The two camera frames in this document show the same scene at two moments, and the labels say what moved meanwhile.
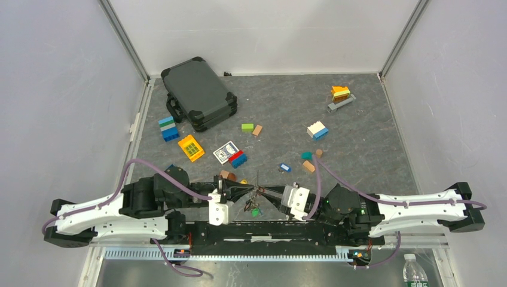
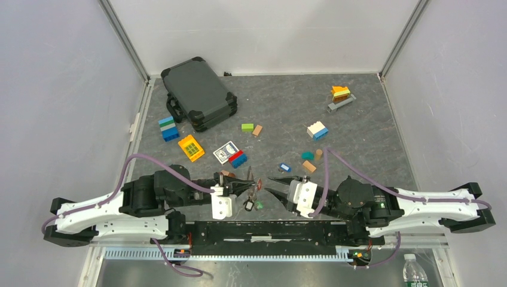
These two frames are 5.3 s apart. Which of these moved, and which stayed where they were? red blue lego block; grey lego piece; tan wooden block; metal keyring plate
Moved: metal keyring plate
Stayed: tan wooden block; red blue lego block; grey lego piece
